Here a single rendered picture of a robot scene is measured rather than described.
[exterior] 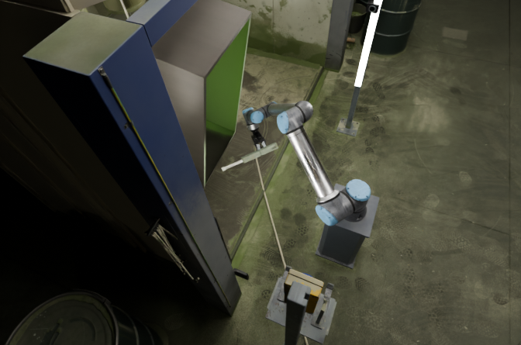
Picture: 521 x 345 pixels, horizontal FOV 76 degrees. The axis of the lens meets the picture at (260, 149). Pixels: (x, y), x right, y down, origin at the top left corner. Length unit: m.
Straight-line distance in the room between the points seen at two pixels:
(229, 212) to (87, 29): 2.34
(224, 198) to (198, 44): 1.62
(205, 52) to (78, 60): 1.08
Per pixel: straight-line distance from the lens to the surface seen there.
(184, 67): 1.71
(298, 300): 1.08
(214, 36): 1.89
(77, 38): 0.85
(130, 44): 0.80
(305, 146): 1.98
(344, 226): 2.29
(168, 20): 0.89
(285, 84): 3.96
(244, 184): 3.11
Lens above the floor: 2.70
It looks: 53 degrees down
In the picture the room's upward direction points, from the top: 5 degrees counter-clockwise
